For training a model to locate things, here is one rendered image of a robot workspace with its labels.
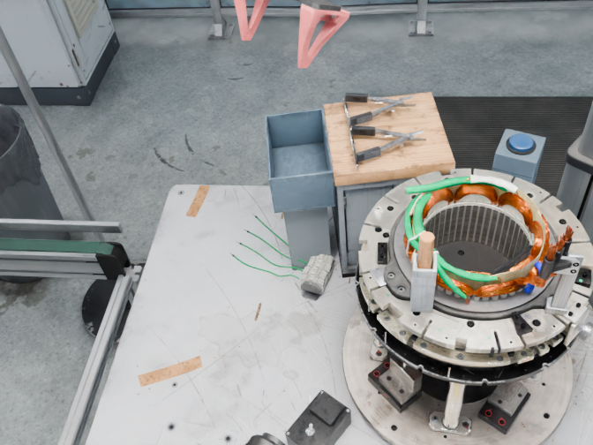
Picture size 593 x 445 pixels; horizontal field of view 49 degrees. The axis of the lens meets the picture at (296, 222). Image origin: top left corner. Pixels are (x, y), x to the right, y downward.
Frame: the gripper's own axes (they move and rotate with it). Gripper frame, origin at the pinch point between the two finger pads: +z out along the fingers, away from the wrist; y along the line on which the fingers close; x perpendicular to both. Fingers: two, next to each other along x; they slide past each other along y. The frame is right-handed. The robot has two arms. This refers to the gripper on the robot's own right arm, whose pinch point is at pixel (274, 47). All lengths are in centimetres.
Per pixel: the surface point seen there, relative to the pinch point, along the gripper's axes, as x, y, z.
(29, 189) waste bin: 44, -124, 90
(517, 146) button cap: 48, 16, 11
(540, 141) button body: 53, 18, 10
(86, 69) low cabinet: 111, -199, 78
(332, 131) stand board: 31.4, -9.3, 18.0
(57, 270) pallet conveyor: 12, -56, 71
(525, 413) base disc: 36, 40, 46
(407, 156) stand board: 34.1, 4.7, 16.6
